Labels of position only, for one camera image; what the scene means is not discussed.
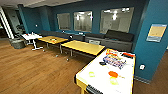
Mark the long wooden table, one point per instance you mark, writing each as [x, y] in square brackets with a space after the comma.
[52, 40]
[83, 47]

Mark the white rectangular sign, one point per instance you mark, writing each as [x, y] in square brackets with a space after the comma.
[94, 42]

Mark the dark low bench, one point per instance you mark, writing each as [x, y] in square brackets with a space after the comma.
[63, 35]

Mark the interior glass window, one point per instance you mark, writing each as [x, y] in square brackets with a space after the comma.
[63, 21]
[116, 20]
[83, 21]

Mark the orange red snack bag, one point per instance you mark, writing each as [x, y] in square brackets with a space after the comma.
[112, 51]

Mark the colourful snack packets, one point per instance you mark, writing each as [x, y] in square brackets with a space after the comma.
[114, 61]

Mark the dark sofa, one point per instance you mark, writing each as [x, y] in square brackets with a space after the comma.
[116, 40]

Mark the yellow air hockey table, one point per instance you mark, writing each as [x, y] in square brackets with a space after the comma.
[96, 78]

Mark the red air hockey striker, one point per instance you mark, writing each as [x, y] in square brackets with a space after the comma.
[112, 74]

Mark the black and red box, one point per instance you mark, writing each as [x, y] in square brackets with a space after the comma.
[128, 54]

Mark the small white table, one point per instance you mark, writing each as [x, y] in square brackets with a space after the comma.
[31, 36]

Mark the dark trash bin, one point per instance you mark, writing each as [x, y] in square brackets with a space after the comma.
[17, 43]

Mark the white wall outlet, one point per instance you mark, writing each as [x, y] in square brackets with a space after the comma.
[142, 67]

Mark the yellow wall poster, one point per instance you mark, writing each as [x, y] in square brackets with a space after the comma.
[156, 32]

